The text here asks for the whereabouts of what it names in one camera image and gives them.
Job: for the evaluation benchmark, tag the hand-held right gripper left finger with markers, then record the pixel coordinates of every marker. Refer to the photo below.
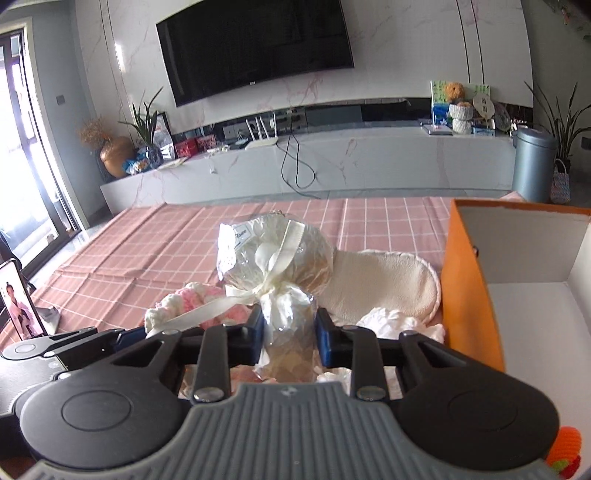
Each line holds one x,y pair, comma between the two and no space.
256,339

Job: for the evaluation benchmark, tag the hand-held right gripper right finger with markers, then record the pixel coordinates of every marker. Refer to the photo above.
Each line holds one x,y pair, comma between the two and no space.
323,339

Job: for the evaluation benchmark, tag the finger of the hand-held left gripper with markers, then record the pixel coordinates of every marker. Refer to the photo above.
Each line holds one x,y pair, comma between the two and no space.
69,344

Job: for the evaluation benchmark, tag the clear gift bag cream ribbon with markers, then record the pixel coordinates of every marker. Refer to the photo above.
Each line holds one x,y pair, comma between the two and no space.
277,258

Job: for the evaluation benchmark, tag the orange cardboard box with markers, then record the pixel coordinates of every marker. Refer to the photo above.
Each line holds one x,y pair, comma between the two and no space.
466,295

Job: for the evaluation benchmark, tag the grey phone stand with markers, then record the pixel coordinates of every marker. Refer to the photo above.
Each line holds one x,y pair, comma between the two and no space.
51,319

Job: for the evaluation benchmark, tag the smartphone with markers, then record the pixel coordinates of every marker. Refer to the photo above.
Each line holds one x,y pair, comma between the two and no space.
18,300

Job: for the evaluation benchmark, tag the pink white knitted toy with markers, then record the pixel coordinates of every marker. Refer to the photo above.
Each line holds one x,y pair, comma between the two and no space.
203,297

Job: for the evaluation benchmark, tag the white crumpled cloth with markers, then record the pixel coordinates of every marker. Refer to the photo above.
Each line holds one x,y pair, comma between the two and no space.
397,323

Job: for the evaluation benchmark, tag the cream fleece pouch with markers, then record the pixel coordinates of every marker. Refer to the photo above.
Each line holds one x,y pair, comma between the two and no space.
388,286

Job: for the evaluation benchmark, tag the pink checked tablecloth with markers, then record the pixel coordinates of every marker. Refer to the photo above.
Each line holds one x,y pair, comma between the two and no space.
152,249

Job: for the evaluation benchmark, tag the white marble tv cabinet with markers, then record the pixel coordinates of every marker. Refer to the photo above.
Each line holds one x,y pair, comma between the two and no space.
369,159

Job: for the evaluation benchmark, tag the blue snack bag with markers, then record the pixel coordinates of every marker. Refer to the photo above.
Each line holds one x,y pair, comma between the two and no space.
137,166

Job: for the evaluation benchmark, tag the gold vase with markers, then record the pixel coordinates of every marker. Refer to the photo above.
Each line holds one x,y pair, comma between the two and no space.
116,157

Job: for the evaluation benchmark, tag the black framed glass door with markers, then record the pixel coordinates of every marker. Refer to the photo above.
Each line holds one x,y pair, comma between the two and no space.
27,152

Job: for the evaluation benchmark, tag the white wifi router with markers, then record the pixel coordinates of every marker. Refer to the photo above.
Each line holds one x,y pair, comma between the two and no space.
261,141

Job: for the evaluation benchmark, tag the red box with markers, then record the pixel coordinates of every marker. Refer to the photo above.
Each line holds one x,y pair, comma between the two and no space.
207,143
186,148

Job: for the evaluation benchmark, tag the dried flower bunch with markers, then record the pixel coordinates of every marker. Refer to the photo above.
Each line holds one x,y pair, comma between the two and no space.
94,131

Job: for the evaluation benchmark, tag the green potted plant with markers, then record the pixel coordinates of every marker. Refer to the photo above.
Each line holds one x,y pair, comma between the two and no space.
145,129

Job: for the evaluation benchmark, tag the flat grey book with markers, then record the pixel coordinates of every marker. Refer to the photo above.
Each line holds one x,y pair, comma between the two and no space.
436,130

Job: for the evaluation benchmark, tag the white knitted pot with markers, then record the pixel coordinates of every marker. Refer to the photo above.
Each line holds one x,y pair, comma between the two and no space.
461,117

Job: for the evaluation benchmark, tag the blue tissue box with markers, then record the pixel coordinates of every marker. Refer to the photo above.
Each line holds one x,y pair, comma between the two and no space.
484,131

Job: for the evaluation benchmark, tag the orange knitted toy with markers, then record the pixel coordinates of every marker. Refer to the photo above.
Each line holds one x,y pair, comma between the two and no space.
565,447

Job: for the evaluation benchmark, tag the green greeting card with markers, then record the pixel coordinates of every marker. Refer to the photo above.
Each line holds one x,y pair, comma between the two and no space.
437,99

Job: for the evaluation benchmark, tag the grey round trash bin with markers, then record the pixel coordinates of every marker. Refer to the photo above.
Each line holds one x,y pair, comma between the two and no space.
533,166

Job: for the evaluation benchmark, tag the round white paper fan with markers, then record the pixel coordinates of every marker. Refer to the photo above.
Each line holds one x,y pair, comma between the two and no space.
482,108

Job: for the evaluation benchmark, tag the brown teddy bear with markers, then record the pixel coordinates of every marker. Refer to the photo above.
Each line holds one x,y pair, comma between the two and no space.
456,92

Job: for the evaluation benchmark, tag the woven pastel basket bag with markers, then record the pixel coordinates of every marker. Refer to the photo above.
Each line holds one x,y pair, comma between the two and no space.
560,184

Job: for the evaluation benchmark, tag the decorative plate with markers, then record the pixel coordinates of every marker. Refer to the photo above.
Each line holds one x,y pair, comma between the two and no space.
503,117

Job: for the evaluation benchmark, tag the tall green leafy plant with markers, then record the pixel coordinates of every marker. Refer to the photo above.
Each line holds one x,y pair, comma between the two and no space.
565,124

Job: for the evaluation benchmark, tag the black picture frame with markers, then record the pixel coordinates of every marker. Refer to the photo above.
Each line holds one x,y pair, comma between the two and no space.
164,131

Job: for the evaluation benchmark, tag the black wall television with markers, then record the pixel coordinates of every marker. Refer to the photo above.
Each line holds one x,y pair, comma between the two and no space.
254,46

